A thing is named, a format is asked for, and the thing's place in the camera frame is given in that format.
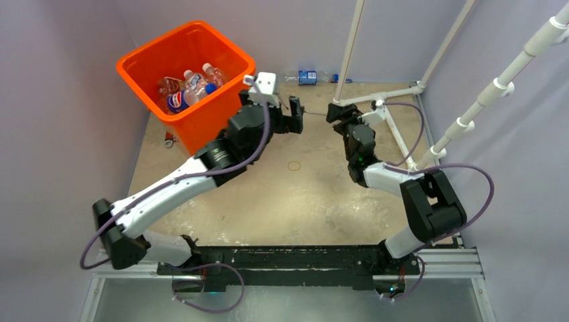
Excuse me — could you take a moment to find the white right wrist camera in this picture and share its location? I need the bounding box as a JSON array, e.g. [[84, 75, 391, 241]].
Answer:
[[360, 99, 386, 126]]

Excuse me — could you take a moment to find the small label clear bottle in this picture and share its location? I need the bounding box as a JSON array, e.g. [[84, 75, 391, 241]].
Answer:
[[183, 70, 208, 97]]

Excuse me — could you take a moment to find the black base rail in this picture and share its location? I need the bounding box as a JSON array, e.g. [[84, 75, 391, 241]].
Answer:
[[157, 244, 421, 294]]

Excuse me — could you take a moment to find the tan rubber band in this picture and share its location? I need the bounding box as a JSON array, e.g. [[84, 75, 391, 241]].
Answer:
[[287, 160, 301, 171]]

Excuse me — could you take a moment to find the red adjustable wrench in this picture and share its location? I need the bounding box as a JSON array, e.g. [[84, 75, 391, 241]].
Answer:
[[164, 131, 177, 148]]

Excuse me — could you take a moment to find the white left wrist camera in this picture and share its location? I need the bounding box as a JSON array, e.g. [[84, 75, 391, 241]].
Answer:
[[243, 72, 279, 107]]

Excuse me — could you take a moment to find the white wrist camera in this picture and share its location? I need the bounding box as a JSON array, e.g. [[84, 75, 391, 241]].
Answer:
[[360, 99, 386, 126], [243, 72, 279, 107]]

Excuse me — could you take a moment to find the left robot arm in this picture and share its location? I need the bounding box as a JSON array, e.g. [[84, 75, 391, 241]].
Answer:
[[93, 90, 305, 274]]

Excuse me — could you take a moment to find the wide clear plastic bottle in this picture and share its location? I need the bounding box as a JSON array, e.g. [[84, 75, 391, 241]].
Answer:
[[202, 62, 229, 88]]

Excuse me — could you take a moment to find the yellow black screwdriver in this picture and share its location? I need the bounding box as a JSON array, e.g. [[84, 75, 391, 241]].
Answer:
[[304, 111, 327, 117]]

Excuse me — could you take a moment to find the pepsi label bottle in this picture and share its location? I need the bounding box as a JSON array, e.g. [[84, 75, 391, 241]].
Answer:
[[166, 83, 217, 114]]

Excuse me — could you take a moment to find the white pvc pipe frame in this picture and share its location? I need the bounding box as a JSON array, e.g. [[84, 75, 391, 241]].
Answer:
[[341, 1, 568, 171]]

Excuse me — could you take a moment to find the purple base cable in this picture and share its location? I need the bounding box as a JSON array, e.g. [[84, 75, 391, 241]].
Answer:
[[171, 263, 246, 315]]

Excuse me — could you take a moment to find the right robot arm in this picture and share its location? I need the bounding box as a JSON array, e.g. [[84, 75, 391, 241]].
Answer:
[[326, 103, 467, 273]]

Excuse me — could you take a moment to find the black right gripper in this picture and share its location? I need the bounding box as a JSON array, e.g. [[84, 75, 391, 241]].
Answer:
[[327, 103, 375, 162]]

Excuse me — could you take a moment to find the orange plastic bin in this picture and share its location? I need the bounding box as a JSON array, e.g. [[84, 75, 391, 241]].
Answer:
[[116, 20, 256, 154]]

